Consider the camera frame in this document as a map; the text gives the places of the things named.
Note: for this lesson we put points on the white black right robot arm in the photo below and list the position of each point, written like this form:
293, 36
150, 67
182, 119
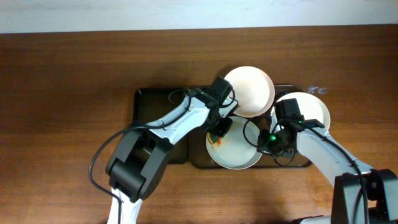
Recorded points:
361, 193

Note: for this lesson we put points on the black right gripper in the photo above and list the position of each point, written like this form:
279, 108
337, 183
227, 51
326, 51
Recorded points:
280, 144

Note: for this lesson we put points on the yellow green sponge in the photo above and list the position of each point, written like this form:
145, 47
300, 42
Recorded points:
208, 135

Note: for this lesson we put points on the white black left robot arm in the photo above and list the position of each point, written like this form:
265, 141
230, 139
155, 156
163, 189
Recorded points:
143, 152

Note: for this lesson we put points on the white plate front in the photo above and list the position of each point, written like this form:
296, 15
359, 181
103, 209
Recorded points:
235, 152

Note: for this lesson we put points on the small black water tray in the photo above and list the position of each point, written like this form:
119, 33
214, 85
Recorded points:
151, 104

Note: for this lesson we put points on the pink white plate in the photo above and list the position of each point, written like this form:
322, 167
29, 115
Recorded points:
254, 90

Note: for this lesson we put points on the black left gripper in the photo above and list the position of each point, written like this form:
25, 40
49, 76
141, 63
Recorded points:
222, 127

